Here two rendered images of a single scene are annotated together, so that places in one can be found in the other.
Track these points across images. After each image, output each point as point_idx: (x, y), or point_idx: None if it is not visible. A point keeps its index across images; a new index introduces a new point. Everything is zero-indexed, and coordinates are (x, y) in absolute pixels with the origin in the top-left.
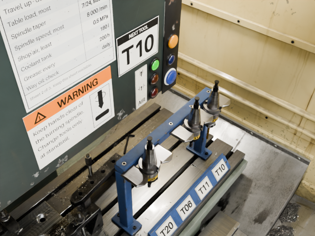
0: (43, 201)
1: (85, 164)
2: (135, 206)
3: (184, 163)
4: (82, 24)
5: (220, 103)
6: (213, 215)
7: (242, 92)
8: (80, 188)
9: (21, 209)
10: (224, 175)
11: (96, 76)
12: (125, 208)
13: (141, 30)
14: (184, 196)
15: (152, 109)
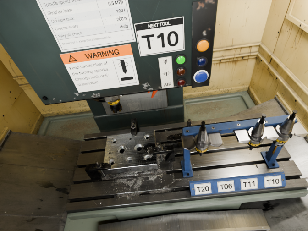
0: (160, 131)
1: (191, 125)
2: (198, 163)
3: (250, 161)
4: (98, 2)
5: (294, 131)
6: (255, 208)
7: None
8: (175, 135)
9: (147, 128)
10: (276, 188)
11: (117, 48)
12: (184, 159)
13: (162, 24)
14: (229, 178)
15: (257, 116)
